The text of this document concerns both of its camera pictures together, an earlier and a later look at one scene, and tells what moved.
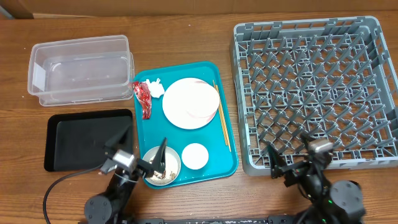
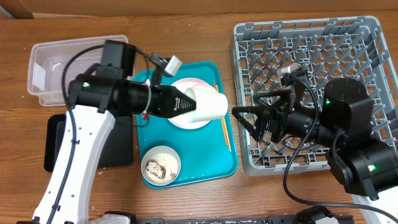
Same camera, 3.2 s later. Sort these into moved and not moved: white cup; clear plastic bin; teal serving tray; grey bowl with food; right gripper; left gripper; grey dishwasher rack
Moved: left gripper; white cup; right gripper
Not moved: clear plastic bin; grey dishwasher rack; grey bowl with food; teal serving tray
